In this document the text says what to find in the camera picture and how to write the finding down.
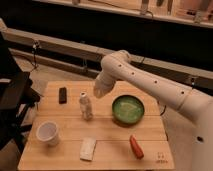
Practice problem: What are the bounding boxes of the red orange carrot toy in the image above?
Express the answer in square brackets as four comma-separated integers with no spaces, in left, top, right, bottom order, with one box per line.
[129,135,144,159]

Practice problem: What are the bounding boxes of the white plastic cup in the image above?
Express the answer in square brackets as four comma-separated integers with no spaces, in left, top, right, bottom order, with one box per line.
[36,121,60,146]

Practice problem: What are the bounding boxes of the wooden folding table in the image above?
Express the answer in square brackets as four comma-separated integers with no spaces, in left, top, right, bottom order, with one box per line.
[18,81,174,171]

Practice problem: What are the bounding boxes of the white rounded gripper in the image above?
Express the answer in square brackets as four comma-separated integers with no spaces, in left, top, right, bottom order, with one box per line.
[93,73,115,98]

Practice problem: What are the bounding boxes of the green bowl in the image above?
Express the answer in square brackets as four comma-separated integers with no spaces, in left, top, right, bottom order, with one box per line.
[112,95,145,125]

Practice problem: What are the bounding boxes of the white sponge block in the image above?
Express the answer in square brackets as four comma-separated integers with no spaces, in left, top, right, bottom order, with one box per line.
[80,137,96,161]

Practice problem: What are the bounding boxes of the dark brown rectangular block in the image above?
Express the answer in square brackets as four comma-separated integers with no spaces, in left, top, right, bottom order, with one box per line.
[59,87,67,104]

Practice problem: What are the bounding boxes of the black chair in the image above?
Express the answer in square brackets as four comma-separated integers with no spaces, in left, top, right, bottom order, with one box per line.
[0,33,40,153]

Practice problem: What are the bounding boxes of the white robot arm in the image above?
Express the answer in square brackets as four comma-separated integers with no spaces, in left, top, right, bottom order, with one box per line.
[93,50,213,171]

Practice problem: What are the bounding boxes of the black hanging cable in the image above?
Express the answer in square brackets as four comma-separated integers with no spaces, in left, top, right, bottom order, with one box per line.
[31,39,42,73]

